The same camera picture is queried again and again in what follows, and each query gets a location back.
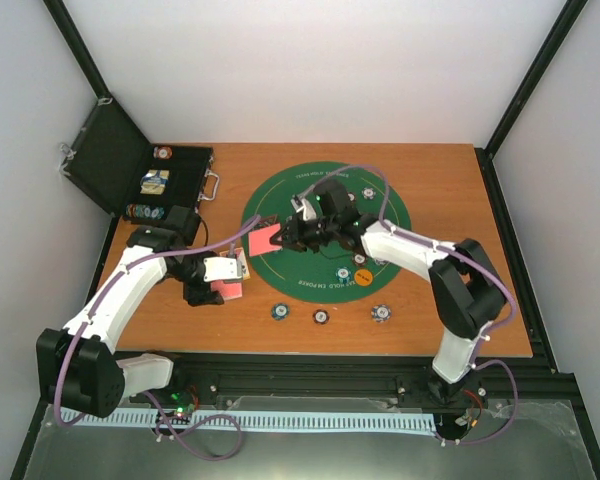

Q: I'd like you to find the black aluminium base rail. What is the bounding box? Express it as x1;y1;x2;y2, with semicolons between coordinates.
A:
114;349;581;416

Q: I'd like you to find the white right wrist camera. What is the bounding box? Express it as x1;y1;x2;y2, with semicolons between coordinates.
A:
291;195;316;221

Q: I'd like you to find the playing card box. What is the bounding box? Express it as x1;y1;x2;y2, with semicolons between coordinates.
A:
219;248;250;280

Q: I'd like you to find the orange chip in case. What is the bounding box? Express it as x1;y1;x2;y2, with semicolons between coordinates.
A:
153;146;173;160

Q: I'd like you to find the chip row in case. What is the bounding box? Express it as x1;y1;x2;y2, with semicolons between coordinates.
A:
125;203;165;220

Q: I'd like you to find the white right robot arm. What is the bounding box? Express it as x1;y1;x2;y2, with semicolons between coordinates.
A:
270;179;513;405

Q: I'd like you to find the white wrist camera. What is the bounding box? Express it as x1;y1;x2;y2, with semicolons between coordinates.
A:
291;195;316;221
203;256;243;283

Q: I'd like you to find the blue card box in case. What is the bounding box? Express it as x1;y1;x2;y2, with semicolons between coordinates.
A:
140;169;170;195

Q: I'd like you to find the white purple chip stack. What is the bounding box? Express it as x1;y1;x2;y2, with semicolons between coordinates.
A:
371;304;392;323

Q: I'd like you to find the red backed playing card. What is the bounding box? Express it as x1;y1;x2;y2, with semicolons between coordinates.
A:
248;223;282;257

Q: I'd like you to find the orange big blind button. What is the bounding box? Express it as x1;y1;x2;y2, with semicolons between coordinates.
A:
354;268;374;287

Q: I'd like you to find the light blue cable duct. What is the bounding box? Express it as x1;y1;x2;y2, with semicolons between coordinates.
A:
77;407;436;436

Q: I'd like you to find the black poker case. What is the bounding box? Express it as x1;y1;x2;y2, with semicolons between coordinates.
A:
61;97;214;216

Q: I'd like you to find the round green poker mat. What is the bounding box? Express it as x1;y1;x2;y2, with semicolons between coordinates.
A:
243;162;411;304

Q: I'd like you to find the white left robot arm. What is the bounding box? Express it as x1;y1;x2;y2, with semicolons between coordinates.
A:
36;206;224;425

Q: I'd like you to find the blue poker chip stack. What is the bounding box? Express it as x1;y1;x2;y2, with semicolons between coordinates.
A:
271;303;290;321

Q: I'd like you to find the red playing card deck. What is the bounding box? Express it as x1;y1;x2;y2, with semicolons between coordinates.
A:
211;280;243;301

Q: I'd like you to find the triangular dealer button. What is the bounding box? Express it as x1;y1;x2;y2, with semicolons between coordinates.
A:
256;214;278;229

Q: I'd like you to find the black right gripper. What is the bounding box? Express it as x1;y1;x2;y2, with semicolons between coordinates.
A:
270;213;338;254

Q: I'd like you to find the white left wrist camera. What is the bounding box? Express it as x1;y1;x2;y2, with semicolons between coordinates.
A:
203;256;243;283

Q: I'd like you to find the dark red chip stack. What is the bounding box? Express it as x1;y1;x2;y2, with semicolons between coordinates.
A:
313;309;330;325

